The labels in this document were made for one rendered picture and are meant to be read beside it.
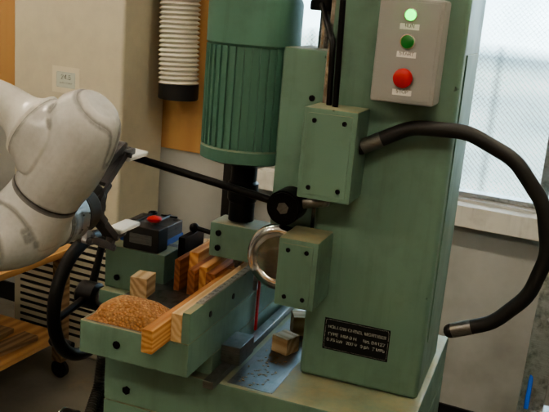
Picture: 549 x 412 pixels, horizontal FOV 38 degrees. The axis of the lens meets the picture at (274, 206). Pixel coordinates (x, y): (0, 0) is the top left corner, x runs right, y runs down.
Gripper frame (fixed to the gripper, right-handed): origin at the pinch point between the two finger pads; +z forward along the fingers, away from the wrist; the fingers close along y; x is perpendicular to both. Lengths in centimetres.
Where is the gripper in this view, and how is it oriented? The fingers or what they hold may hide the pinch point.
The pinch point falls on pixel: (134, 189)
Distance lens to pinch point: 148.5
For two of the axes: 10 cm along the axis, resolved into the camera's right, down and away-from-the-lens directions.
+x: -9.2, -2.4, 3.0
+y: 1.6, -9.5, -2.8
